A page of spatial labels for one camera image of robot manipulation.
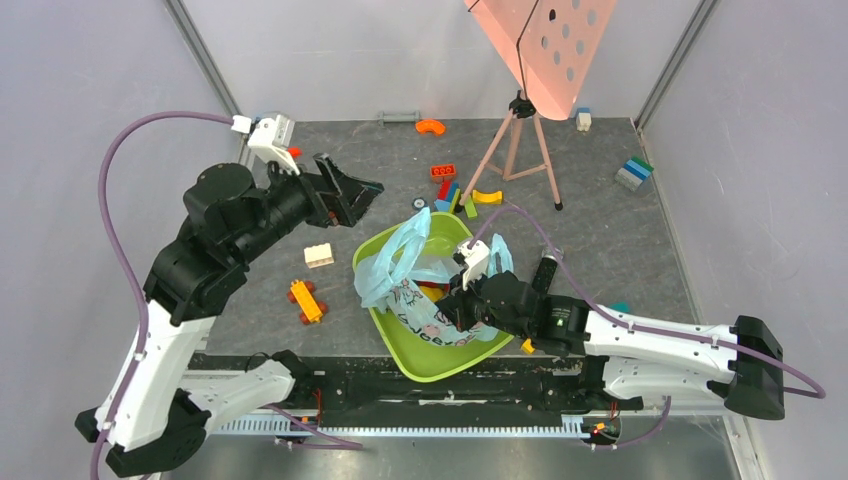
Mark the light blue printed plastic bag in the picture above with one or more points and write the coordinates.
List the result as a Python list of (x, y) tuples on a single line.
[(391, 268)]

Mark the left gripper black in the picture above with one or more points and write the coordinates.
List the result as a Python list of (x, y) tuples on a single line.
[(335, 197)]

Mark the green flat toy block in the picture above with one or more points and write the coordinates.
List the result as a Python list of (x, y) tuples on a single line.
[(470, 209)]

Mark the orange arch toy block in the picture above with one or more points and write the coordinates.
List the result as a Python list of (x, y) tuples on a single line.
[(430, 126)]

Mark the yellow arch toy block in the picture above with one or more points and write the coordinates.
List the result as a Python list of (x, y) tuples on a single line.
[(487, 198)]

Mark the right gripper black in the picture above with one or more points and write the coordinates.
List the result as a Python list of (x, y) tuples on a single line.
[(469, 308)]

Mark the grey blue green brick stack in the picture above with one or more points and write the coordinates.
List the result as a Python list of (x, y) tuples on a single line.
[(633, 173)]

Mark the orange toy brick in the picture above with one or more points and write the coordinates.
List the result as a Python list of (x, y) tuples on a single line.
[(443, 173)]

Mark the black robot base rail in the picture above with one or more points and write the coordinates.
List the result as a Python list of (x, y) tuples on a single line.
[(498, 392)]

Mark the yellow red toy car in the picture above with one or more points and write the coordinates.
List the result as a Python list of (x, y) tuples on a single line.
[(301, 293)]

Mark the grey metal handle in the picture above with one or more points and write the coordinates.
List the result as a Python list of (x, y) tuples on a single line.
[(384, 117)]

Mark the red blue toy brick stack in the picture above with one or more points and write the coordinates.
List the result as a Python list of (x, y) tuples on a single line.
[(448, 197)]

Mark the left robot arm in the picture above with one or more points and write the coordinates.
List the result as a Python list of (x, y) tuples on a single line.
[(149, 423)]

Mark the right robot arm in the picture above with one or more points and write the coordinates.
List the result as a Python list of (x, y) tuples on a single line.
[(627, 357)]

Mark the teal toy cube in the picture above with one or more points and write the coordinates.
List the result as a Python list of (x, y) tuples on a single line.
[(621, 307)]

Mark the blue poker chip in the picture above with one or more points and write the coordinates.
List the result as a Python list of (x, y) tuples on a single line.
[(418, 203)]

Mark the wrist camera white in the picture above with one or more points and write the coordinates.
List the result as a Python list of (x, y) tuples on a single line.
[(268, 139), (473, 258)]

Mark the white blue small brick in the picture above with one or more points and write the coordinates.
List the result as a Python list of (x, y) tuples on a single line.
[(583, 119)]

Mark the yellow fake fruit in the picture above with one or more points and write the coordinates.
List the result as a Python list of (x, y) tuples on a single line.
[(434, 292)]

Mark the white toy brick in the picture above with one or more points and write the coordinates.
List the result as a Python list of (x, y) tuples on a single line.
[(318, 255)]

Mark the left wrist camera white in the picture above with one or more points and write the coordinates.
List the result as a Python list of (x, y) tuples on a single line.
[(268, 139)]

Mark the lime green plastic tray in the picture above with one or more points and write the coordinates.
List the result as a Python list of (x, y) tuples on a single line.
[(424, 363)]

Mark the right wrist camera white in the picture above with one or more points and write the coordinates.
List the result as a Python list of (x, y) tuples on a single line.
[(473, 258)]

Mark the pink perforated board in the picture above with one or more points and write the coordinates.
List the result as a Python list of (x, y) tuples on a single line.
[(548, 46)]

